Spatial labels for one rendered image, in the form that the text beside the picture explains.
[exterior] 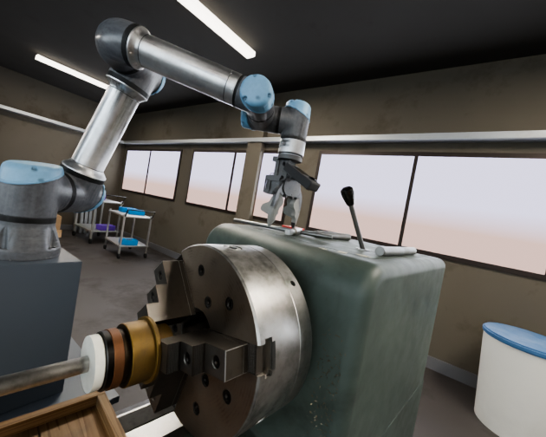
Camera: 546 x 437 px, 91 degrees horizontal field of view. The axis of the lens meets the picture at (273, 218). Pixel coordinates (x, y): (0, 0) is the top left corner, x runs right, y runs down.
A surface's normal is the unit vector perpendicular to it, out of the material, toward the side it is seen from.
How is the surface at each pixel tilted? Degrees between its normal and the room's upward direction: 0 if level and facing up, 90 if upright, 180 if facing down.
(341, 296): 90
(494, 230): 90
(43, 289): 90
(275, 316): 59
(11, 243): 72
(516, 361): 94
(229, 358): 77
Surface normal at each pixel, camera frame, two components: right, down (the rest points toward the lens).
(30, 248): 0.83, -0.14
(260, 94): -0.05, 0.02
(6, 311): 0.79, 0.16
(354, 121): -0.59, -0.07
